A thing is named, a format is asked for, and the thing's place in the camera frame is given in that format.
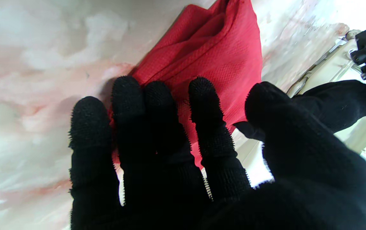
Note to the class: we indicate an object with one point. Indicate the beige hard-shell suitcase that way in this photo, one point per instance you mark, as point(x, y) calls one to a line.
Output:
point(326, 70)

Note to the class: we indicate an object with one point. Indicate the red shirt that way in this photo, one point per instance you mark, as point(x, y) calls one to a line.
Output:
point(215, 54)

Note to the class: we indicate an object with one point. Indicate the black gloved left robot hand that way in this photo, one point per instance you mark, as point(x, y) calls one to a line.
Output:
point(339, 102)

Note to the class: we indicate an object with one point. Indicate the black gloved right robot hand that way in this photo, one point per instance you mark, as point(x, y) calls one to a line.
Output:
point(160, 179)

